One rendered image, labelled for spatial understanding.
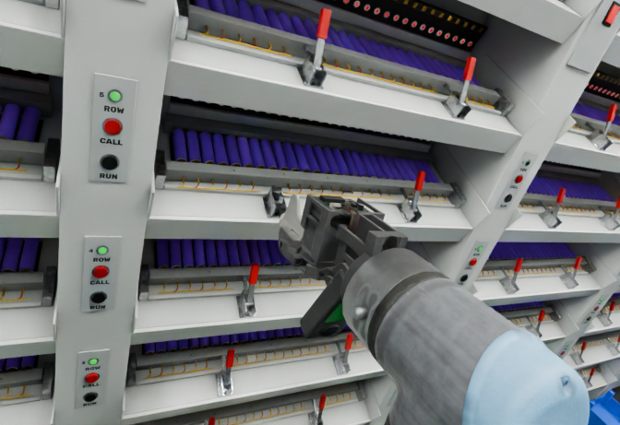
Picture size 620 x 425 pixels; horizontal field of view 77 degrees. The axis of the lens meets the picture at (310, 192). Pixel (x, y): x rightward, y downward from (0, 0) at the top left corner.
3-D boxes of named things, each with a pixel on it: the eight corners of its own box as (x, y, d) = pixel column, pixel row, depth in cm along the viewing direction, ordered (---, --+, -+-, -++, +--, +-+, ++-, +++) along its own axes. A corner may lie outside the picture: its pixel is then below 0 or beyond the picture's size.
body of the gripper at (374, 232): (358, 195, 47) (426, 239, 37) (341, 260, 49) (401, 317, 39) (302, 191, 43) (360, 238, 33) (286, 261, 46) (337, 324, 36)
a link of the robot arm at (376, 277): (436, 356, 36) (349, 371, 31) (403, 323, 40) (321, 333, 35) (468, 268, 33) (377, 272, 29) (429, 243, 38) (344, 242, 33)
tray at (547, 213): (627, 242, 114) (675, 214, 105) (489, 242, 86) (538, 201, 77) (580, 190, 126) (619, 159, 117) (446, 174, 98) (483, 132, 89)
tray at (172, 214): (459, 242, 81) (491, 213, 75) (142, 239, 53) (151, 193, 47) (417, 171, 93) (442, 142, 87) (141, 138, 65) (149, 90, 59)
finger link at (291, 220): (292, 182, 53) (327, 207, 46) (284, 222, 55) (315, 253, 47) (271, 181, 52) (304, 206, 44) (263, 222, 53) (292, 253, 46)
